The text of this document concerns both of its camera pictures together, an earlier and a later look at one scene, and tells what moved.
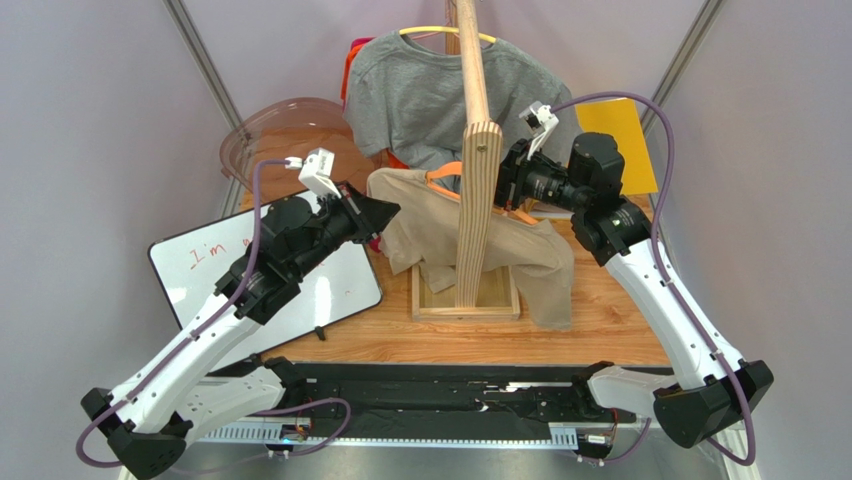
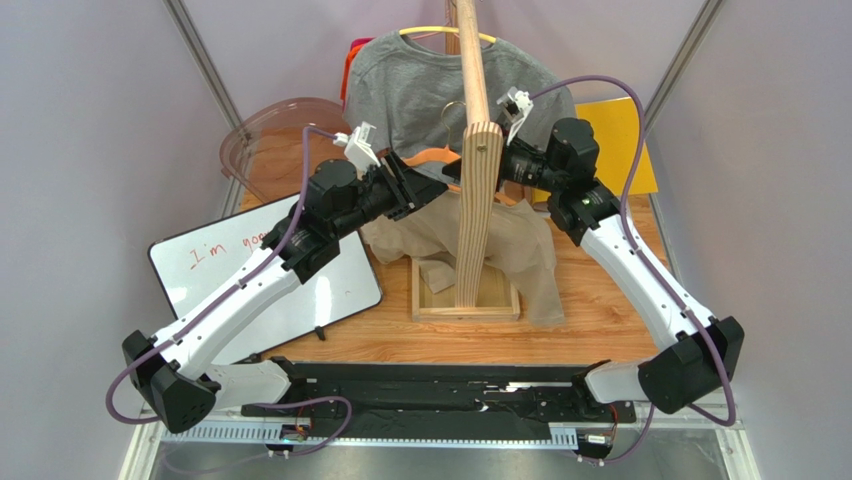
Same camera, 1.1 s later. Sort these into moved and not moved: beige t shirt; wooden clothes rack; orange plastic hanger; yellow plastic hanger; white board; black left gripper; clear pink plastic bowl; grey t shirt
Moved: black left gripper; beige t shirt; orange plastic hanger
Not moved: white board; grey t shirt; yellow plastic hanger; clear pink plastic bowl; wooden clothes rack
